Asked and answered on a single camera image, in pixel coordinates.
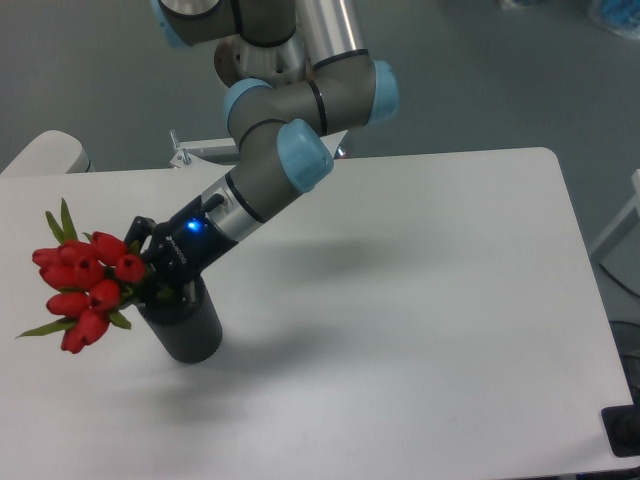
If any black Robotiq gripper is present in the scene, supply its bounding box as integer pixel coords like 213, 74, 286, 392
123, 194, 238, 306

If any red tulip bouquet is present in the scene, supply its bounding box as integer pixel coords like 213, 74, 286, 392
19, 199, 153, 354

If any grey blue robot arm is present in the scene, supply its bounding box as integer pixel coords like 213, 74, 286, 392
123, 1, 399, 306

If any dark grey ribbed vase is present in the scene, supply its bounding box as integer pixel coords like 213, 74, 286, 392
137, 277, 223, 364

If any white chair armrest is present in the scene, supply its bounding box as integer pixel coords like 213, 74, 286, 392
1, 130, 95, 177

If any white furniture leg right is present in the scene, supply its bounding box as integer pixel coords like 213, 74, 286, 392
588, 170, 639, 264

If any black device at table edge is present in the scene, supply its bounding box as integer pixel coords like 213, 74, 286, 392
601, 405, 639, 458

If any blue plastic bag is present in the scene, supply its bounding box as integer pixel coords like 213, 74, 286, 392
588, 0, 639, 40

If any white metal base frame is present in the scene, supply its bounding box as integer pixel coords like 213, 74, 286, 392
169, 129, 348, 169

